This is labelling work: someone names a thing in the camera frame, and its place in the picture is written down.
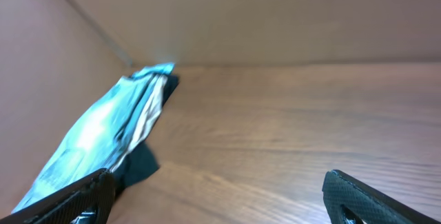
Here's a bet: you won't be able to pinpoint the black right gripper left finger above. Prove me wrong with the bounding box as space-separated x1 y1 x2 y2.
1 169 115 224

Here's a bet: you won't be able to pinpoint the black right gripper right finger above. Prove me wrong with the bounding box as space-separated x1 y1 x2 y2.
322 170 440 224

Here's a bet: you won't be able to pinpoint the light blue denim shorts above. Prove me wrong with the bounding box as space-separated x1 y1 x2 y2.
14 73 156 212

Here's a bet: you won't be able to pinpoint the black garment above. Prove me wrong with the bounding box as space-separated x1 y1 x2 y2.
113 74 179 197

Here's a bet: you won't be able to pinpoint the beige shorts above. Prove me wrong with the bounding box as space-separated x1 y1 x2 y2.
110 74 167 172

